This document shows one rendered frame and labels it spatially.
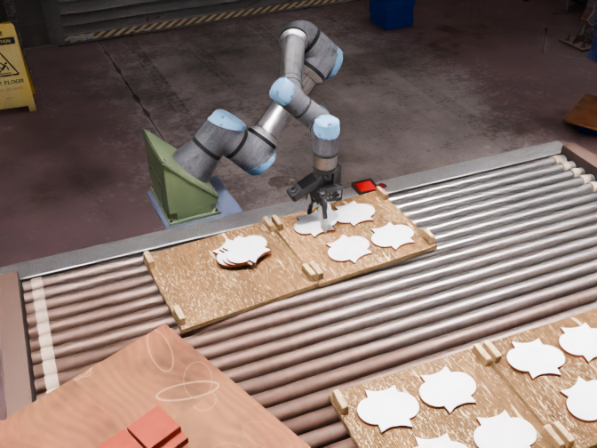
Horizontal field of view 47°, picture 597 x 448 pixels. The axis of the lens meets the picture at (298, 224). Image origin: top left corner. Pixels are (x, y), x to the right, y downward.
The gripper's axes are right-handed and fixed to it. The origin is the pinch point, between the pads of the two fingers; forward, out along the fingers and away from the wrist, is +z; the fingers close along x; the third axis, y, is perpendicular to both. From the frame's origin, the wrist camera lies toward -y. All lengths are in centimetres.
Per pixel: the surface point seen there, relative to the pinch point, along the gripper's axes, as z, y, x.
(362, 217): -0.1, 15.2, -3.5
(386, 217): 0.5, 22.9, -5.9
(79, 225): 95, -52, 175
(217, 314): 3.5, -42.3, -24.5
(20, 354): 4, -92, -18
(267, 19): 81, 182, 440
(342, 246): 0.6, 2.0, -14.2
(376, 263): 1.4, 7.5, -24.9
